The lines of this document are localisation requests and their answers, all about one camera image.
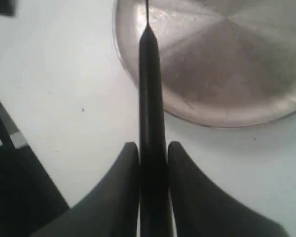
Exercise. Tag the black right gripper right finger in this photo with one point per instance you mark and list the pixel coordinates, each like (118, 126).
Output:
(202, 209)

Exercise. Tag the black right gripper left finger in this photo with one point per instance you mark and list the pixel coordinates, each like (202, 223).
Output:
(110, 209)

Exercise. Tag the black kitchen knife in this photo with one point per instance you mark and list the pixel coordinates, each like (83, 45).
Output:
(155, 208)

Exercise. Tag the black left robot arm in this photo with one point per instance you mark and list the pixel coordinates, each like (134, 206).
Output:
(29, 199)

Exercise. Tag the round steel plate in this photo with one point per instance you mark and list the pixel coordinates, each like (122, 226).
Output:
(224, 63)

